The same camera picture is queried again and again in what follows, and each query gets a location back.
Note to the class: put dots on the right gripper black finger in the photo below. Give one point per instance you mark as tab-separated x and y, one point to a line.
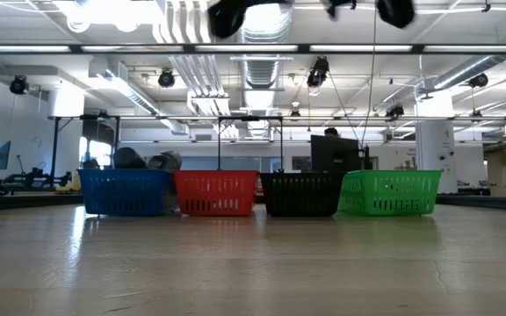
338	5

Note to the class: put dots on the black background robot arm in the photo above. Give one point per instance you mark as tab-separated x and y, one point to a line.
29	179

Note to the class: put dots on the black ceiling spot lamp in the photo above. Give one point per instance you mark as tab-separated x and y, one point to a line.
321	65
166	78
313	80
479	80
19	84
394	111

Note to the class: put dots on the person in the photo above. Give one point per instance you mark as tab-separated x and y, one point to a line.
331	132

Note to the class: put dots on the white building column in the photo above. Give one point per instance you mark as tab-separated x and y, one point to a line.
435	145

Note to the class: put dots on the black monitor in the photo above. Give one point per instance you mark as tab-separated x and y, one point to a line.
334	153

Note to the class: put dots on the overhead beam with light strips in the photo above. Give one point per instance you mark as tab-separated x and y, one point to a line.
75	48

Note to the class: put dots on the red plastic basket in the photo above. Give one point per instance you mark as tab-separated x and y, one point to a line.
215	188

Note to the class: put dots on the green plastic basket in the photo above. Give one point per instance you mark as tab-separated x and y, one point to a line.
389	188

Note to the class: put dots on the black plastic basket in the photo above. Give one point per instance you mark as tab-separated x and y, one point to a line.
301	193

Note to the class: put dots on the blue plastic basket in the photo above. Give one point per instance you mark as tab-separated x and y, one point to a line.
125	193

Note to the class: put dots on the yellow background container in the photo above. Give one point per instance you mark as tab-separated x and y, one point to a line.
75	182

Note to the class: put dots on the silver ventilation duct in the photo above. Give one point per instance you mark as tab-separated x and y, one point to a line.
259	72

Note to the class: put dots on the black background station frame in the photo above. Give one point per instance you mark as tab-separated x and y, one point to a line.
55	149

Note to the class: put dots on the black aluminium table frame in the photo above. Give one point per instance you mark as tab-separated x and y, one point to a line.
38	201

